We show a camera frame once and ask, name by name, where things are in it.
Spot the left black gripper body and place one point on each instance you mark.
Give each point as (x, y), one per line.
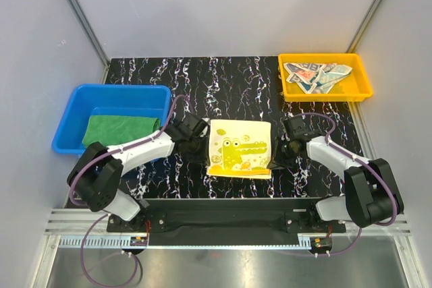
(197, 152)

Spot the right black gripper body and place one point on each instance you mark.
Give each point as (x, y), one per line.
(283, 154)

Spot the lime green patterned towel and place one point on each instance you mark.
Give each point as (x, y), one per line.
(239, 149)

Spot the green microfiber towel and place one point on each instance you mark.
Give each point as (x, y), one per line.
(112, 130)

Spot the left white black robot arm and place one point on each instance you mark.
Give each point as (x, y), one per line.
(97, 175)

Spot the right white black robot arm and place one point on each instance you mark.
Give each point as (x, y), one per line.
(371, 195)

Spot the blue red patterned towel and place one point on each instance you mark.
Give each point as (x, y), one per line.
(316, 78)

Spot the blue plastic bin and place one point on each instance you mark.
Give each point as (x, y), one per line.
(107, 99)

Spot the yellow plastic tray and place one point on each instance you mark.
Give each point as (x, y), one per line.
(355, 88)

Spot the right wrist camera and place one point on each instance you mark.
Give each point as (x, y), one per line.
(295, 128)

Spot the slotted cable duct rail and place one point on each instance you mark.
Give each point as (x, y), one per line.
(159, 241)

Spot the left aluminium frame post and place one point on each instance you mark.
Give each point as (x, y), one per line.
(89, 32)

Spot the aluminium frame post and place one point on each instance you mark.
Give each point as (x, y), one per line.
(364, 25)
(89, 32)

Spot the right aluminium frame post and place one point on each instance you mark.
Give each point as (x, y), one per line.
(364, 25)

